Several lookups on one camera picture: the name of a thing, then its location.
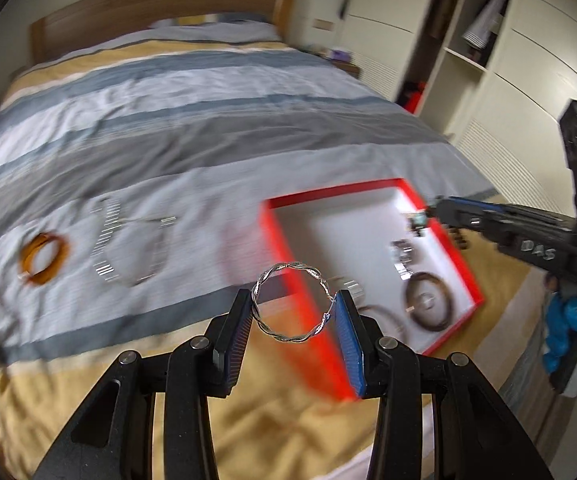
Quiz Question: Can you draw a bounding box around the white wardrobe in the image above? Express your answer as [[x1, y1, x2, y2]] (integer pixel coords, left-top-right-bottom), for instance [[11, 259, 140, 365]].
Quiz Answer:
[[340, 0, 577, 214]]

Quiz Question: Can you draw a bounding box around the red jewelry box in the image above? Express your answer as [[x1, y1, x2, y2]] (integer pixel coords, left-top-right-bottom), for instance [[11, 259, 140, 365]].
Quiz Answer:
[[260, 176, 486, 402]]

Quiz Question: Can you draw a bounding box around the twisted silver bangle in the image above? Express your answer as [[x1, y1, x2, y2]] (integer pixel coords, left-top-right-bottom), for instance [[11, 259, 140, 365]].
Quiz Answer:
[[250, 261, 335, 344]]

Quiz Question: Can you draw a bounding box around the wooden headboard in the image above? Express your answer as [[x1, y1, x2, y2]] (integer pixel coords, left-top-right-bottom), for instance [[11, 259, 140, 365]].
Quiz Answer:
[[29, 0, 295, 64]]

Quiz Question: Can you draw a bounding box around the hanging white garment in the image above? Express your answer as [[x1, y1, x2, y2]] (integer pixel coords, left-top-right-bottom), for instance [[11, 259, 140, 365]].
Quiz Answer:
[[462, 0, 506, 50]]

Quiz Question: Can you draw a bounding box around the blue gloved right hand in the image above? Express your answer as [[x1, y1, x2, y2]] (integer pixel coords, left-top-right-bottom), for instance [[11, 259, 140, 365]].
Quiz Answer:
[[542, 292, 577, 396]]

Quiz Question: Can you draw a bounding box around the silver bangle in box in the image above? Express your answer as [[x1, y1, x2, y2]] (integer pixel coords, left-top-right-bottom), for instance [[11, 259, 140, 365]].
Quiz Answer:
[[358, 304, 407, 342]]

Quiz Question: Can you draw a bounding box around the silver chain necklace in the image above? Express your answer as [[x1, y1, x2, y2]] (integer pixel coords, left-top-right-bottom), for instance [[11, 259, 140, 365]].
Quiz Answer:
[[89, 198, 178, 288]]

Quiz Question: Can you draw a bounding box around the striped bed duvet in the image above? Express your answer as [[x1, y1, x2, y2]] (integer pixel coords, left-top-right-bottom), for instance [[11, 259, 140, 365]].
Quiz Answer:
[[0, 22, 559, 480]]

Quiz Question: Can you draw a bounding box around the dark beaded bracelet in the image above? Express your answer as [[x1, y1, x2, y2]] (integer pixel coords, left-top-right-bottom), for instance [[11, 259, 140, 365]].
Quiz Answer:
[[402, 209, 433, 239]]

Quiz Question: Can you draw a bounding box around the dark bangle in box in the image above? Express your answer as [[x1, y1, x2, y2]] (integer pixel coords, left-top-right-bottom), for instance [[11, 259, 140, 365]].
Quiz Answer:
[[404, 272, 454, 332]]

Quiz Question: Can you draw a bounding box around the amber bangle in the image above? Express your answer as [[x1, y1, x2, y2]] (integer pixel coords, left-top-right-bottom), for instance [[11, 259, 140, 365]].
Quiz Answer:
[[18, 232, 70, 286]]

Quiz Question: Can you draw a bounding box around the striped pillow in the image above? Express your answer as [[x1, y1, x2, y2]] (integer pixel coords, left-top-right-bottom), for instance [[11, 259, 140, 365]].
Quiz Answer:
[[148, 12, 276, 30]]

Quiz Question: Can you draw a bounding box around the red bag in wardrobe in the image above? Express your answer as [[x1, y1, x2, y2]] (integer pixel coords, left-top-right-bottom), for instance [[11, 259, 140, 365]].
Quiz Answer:
[[397, 81, 426, 114]]

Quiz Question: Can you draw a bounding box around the wooden nightstand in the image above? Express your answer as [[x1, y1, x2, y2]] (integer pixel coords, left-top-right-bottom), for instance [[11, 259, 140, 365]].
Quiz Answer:
[[317, 49, 362, 79]]

